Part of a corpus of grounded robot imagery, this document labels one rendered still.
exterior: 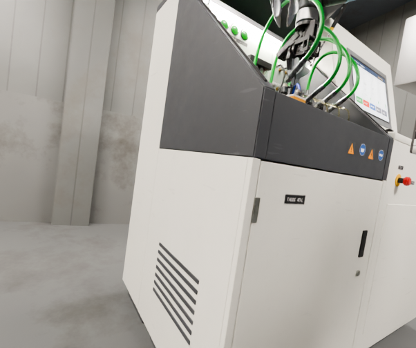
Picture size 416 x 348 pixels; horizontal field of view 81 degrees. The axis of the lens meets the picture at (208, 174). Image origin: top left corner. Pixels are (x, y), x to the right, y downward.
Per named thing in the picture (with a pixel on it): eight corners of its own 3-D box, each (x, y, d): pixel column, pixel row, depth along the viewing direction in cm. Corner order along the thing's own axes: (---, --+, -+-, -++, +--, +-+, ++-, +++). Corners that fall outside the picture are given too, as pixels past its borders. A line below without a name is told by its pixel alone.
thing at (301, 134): (265, 159, 56) (276, 90, 55) (252, 158, 60) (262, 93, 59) (382, 179, 90) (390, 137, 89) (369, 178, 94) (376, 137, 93)
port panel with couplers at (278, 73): (267, 113, 124) (277, 52, 122) (262, 114, 127) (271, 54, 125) (284, 119, 131) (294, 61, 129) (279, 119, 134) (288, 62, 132)
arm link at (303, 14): (292, 13, 89) (305, 23, 93) (290, 25, 89) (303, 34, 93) (310, 3, 82) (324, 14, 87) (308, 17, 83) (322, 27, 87)
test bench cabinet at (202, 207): (202, 480, 58) (252, 157, 54) (134, 325, 107) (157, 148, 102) (350, 375, 97) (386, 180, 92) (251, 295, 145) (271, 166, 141)
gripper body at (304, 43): (305, 51, 82) (312, 15, 82) (285, 58, 89) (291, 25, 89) (318, 59, 86) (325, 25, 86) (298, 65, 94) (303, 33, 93)
